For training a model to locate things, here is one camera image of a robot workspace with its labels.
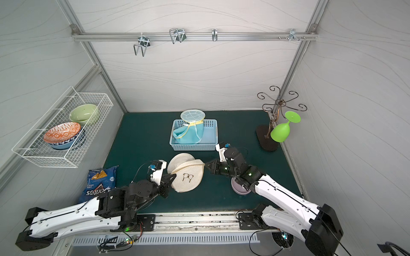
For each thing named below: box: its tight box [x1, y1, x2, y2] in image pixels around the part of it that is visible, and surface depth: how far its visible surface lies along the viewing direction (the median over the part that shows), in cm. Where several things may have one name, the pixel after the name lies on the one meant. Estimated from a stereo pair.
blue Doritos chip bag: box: [79, 165, 120, 204], surface depth 84 cm
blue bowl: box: [48, 130, 83, 150], surface depth 59 cm
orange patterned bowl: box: [43, 122, 82, 144], surface depth 64 cm
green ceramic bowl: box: [69, 104, 99, 126], surface depth 73 cm
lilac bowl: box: [230, 177, 252, 195], surface depth 80 cm
